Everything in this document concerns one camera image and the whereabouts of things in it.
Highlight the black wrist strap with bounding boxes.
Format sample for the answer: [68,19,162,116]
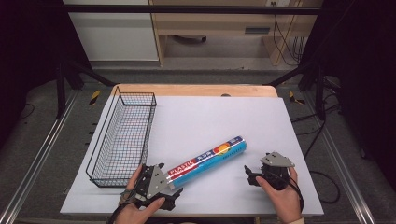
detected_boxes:
[106,188,135,224]

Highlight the black hanging cables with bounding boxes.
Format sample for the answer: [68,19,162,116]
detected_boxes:
[272,13,304,67]

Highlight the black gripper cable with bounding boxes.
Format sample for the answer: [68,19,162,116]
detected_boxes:
[287,174,305,215]

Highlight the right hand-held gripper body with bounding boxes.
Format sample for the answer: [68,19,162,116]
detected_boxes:
[260,150,296,191]

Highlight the black metal stand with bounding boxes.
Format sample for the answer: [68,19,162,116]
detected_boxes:
[54,59,117,119]
[268,60,331,121]

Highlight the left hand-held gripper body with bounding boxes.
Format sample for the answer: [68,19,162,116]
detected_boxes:
[134,163,184,211]

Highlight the wooden desk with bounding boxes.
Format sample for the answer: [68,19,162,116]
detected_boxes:
[148,0,323,67]

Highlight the thin black floor cable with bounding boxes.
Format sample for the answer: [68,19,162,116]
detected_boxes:
[19,103,35,121]

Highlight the person's right hand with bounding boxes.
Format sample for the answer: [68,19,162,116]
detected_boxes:
[255,166,304,224]

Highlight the person's left hand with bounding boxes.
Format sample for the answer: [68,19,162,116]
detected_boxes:
[115,164,167,224]

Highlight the black metal frame bar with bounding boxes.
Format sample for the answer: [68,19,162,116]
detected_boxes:
[61,4,322,16]

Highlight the white table mat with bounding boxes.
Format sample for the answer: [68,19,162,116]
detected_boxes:
[60,94,325,217]

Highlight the black wire basket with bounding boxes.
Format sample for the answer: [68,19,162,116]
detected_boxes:
[85,86,158,189]

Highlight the yellow black tape marker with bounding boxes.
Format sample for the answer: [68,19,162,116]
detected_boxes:
[288,91,306,105]
[89,89,103,106]

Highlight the white cabinet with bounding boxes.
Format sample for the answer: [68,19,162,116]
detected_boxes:
[63,0,160,63]

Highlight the plastic wrap box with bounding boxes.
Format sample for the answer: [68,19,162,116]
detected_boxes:
[166,134,248,189]

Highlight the aluminium floor rail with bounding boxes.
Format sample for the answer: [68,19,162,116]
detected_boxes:
[303,91,377,224]
[0,90,79,224]

